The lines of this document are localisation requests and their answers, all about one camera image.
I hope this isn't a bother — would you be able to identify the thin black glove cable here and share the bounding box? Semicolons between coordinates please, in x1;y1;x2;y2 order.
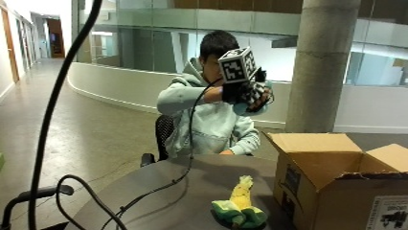
99;78;224;230

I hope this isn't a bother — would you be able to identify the brown wooden door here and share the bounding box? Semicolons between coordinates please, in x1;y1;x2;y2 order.
0;7;19;84

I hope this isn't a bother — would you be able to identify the corn plush toy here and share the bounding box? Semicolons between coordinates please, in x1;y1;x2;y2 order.
209;174;268;230

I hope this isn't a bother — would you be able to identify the brown cardboard box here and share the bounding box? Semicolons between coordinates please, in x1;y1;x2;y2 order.
261;131;408;230

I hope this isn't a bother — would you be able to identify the white marker cube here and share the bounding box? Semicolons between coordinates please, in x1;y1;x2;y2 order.
216;46;259;85

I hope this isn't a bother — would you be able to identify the black office chair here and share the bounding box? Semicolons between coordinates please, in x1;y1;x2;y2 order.
140;114;175;169

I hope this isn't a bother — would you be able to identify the glass railing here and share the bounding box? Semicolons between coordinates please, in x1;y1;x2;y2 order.
70;0;408;88

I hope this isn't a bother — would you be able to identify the grey concrete pillar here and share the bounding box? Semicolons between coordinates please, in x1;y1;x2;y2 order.
284;0;361;134

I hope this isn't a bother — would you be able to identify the white box label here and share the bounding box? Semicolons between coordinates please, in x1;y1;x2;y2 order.
364;195;408;230

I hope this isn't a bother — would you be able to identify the looped black cable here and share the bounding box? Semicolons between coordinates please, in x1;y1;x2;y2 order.
54;173;128;230

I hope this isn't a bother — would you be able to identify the light blue checkered object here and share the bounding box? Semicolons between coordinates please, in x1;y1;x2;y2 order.
232;80;273;117

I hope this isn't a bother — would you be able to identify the the person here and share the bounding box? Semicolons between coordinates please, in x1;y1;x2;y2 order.
155;30;273;158

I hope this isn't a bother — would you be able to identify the black chair armrest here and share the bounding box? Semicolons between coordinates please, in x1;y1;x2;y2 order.
0;184;75;230

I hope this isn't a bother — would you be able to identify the thick black cable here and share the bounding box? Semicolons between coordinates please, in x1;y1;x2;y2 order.
26;0;104;230

